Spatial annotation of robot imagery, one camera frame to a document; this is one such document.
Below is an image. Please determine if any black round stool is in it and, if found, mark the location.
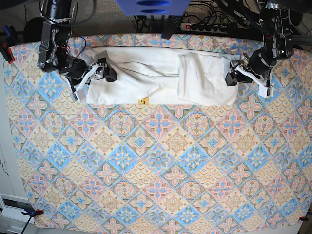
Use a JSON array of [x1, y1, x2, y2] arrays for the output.
[[23, 17, 45, 43]]

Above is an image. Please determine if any white cabinet left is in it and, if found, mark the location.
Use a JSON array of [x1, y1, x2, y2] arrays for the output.
[[0, 58, 37, 234]]

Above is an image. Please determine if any blue clamp bottom left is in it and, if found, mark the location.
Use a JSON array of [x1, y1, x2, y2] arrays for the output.
[[21, 209, 44, 217]]

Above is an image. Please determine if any orange clamp bottom right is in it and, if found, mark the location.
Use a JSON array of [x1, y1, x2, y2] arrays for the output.
[[299, 217, 309, 221]]

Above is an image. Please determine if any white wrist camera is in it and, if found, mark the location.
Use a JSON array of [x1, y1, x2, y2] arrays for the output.
[[234, 65, 274, 98], [71, 63, 99, 102]]

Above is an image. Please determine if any black power strip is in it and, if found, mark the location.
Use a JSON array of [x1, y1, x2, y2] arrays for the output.
[[180, 23, 226, 33]]

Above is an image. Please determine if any white printed T-shirt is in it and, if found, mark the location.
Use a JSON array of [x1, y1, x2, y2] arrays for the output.
[[86, 47, 238, 106]]

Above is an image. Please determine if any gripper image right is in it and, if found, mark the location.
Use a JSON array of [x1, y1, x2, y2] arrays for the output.
[[225, 54, 253, 86]]

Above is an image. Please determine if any patterned tablecloth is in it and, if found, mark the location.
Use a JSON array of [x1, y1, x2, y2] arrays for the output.
[[3, 43, 312, 234]]

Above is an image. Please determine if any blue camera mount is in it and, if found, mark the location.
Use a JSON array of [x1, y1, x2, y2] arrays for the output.
[[116, 0, 191, 16]]

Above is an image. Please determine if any black strap under mount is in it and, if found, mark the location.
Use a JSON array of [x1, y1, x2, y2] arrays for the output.
[[161, 15, 182, 40]]

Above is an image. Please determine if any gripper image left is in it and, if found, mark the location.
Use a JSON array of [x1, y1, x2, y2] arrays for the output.
[[86, 58, 117, 82]]

